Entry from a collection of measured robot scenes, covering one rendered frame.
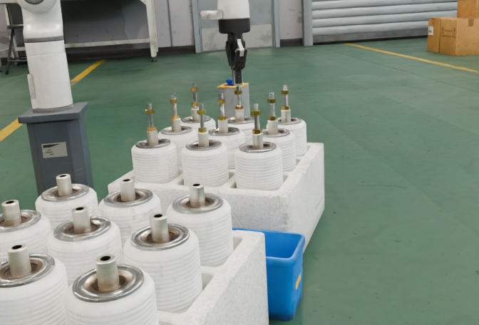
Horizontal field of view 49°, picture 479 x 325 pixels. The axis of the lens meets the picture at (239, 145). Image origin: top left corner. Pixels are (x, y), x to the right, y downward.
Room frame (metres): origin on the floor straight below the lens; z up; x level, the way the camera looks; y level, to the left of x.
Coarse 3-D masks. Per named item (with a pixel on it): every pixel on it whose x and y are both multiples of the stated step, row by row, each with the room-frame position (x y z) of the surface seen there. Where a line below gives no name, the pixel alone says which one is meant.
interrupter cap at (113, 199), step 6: (114, 192) 0.80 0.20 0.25; (138, 192) 0.80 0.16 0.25; (144, 192) 0.79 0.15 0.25; (150, 192) 0.79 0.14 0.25; (108, 198) 0.78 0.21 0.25; (114, 198) 0.78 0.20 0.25; (120, 198) 0.78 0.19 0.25; (138, 198) 0.78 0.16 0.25; (144, 198) 0.77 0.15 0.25; (150, 198) 0.77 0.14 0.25; (108, 204) 0.75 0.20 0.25; (114, 204) 0.75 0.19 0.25; (120, 204) 0.75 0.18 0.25; (126, 204) 0.74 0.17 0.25; (132, 204) 0.74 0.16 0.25; (138, 204) 0.75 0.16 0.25
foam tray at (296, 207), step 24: (312, 144) 1.29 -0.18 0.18; (312, 168) 1.16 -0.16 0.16; (168, 192) 1.02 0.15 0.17; (216, 192) 0.99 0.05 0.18; (240, 192) 0.97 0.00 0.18; (264, 192) 0.96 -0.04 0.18; (288, 192) 0.95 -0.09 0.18; (312, 192) 1.15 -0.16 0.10; (240, 216) 0.96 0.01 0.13; (264, 216) 0.95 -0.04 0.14; (288, 216) 0.94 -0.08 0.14; (312, 216) 1.15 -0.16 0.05
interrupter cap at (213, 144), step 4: (196, 140) 1.10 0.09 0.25; (212, 140) 1.10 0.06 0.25; (216, 140) 1.09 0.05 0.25; (188, 144) 1.08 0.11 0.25; (192, 144) 1.08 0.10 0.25; (196, 144) 1.08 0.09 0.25; (212, 144) 1.07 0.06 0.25; (216, 144) 1.07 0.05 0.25; (220, 144) 1.06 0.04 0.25; (188, 148) 1.05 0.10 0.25; (192, 148) 1.04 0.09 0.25; (196, 148) 1.04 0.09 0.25; (200, 148) 1.04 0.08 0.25; (204, 148) 1.03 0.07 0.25; (208, 148) 1.04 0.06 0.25; (212, 148) 1.04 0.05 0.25
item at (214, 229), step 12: (228, 204) 0.74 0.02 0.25; (168, 216) 0.71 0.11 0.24; (180, 216) 0.70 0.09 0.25; (192, 216) 0.70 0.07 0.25; (204, 216) 0.70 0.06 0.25; (216, 216) 0.70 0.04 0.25; (228, 216) 0.72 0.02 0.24; (192, 228) 0.69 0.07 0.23; (204, 228) 0.69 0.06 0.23; (216, 228) 0.70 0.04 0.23; (228, 228) 0.72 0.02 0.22; (204, 240) 0.69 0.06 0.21; (216, 240) 0.70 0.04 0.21; (228, 240) 0.71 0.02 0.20; (204, 252) 0.69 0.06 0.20; (216, 252) 0.70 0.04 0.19; (228, 252) 0.71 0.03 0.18; (204, 264) 0.69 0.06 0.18; (216, 264) 0.69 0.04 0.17
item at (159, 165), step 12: (132, 156) 1.09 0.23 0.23; (144, 156) 1.07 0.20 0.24; (156, 156) 1.06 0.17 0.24; (168, 156) 1.08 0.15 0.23; (144, 168) 1.07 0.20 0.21; (156, 168) 1.06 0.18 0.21; (168, 168) 1.08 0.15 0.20; (144, 180) 1.07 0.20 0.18; (156, 180) 1.06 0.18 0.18; (168, 180) 1.07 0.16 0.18
